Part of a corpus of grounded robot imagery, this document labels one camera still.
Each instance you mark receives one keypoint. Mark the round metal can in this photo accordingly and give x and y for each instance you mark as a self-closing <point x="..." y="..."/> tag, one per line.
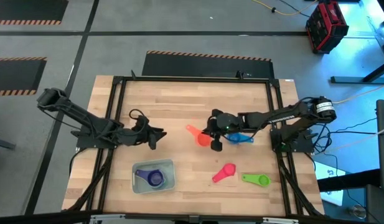
<point x="357" y="211"/>

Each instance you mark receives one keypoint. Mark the blue measuring cup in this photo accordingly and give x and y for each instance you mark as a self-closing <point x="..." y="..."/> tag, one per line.
<point x="241" y="138"/>

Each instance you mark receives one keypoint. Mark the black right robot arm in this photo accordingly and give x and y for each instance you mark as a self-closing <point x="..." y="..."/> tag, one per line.
<point x="282" y="116"/>

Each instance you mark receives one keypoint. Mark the black mat with hazard stripe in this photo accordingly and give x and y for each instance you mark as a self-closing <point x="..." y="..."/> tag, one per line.
<point x="14" y="74"/>
<point x="26" y="9"/>
<point x="207" y="67"/>

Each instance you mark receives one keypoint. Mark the orange measuring cup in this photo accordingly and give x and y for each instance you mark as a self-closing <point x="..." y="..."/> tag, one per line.
<point x="202" y="140"/>

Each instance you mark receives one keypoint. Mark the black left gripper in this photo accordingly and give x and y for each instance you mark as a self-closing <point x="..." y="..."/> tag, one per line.
<point x="142" y="132"/>

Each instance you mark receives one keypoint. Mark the black desk leg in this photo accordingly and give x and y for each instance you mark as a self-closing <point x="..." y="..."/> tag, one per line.
<point x="359" y="80"/>

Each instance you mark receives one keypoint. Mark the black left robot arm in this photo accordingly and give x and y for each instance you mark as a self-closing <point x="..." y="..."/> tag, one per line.
<point x="86" y="119"/>

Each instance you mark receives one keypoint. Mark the red and black toolbox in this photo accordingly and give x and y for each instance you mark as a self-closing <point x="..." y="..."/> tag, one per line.
<point x="327" y="26"/>

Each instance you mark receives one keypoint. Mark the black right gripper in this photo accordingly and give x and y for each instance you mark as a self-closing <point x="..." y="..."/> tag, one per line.
<point x="227" y="124"/>

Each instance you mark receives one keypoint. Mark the black aluminium table frame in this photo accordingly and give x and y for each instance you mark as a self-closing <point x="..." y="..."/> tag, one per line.
<point x="194" y="79"/>

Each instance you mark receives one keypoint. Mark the pale grey plastic basket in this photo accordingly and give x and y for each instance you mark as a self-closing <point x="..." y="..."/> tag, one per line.
<point x="170" y="166"/>

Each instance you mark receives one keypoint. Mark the green measuring cup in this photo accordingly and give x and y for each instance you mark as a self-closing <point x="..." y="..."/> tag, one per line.
<point x="261" y="180"/>

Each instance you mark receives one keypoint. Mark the indigo measuring cup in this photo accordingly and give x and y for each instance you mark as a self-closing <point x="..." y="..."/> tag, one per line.
<point x="156" y="179"/>

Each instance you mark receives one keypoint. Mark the black bar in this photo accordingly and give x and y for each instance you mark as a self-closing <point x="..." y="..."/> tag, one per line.
<point x="347" y="182"/>

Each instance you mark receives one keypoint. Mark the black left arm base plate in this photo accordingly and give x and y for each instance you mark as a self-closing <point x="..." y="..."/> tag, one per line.
<point x="86" y="141"/>

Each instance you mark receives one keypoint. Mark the pink measuring cup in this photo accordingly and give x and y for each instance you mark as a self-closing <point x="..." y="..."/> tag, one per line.
<point x="227" y="170"/>

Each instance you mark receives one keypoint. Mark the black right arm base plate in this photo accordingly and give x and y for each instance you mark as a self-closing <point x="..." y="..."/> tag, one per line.
<point x="300" y="144"/>

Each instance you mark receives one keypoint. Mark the grey chair leg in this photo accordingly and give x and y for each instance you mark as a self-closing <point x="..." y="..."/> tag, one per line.
<point x="3" y="143"/>

